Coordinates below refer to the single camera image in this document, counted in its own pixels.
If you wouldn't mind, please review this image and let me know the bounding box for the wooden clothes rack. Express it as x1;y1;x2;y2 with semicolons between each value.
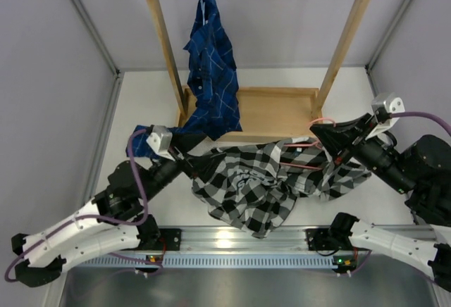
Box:
141;0;378;146

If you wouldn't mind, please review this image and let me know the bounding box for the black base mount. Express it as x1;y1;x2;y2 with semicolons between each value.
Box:
306;227;353;252
152;228;182;251

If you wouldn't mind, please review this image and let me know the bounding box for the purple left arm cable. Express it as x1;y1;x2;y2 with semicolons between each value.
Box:
4;129;166;283

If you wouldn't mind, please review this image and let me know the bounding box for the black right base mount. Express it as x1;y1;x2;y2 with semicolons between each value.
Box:
306;227;353;252

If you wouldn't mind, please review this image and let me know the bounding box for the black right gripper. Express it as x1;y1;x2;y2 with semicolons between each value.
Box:
310;114;416;195

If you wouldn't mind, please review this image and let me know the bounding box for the aluminium frame post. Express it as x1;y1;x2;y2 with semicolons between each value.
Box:
365;0;414;75
52;0;124;139

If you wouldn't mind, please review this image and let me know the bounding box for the aluminium frame post left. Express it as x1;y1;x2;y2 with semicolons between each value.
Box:
52;0;124;139

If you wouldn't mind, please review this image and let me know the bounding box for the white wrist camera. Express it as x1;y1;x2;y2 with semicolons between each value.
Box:
146;125;174;161
367;93;405;139

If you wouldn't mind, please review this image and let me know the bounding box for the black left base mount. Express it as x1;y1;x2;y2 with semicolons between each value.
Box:
152;228;182;251

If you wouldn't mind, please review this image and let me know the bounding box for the light blue hanger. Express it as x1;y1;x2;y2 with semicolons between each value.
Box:
199;0;207;26

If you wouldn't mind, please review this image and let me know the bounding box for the blue plaid shirt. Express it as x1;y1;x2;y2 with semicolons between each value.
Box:
123;0;244;160

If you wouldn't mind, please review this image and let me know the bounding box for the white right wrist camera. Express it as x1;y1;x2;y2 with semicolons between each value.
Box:
367;93;405;139

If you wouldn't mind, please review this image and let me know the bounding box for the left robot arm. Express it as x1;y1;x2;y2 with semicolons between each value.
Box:
4;126;226;287

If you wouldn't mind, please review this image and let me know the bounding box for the pink wire hanger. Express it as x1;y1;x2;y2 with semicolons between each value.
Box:
280;117;337;170

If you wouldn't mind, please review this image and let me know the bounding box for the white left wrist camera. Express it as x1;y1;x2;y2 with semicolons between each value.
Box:
146;125;174;161

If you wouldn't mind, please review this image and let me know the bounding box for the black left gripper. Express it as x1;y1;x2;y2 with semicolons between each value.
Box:
138;130;227;203

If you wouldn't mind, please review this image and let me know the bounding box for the slotted cable duct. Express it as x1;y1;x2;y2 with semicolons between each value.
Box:
79;253;357;270

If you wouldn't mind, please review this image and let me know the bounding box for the black white checkered shirt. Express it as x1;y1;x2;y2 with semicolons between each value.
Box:
192;137;371;239

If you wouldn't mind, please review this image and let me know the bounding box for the aluminium mounting rail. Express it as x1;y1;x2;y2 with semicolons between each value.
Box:
154;225;441;251

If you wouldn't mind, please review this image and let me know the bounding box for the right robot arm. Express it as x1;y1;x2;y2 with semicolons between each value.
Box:
311;110;450;291

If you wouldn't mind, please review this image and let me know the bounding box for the aluminium frame post right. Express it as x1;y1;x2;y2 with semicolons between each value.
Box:
365;0;414;75

